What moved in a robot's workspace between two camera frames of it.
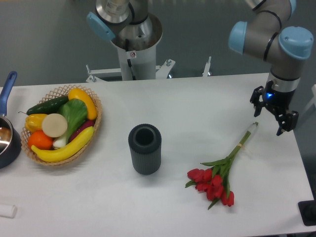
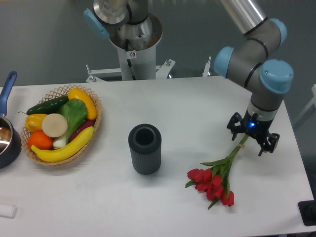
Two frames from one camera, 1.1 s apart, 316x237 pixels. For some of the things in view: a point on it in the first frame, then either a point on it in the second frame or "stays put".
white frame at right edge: [313, 89] stays put
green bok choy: [75, 111] stays put
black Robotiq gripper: [287, 121] -> [256, 129]
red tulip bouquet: [213, 180] stays put
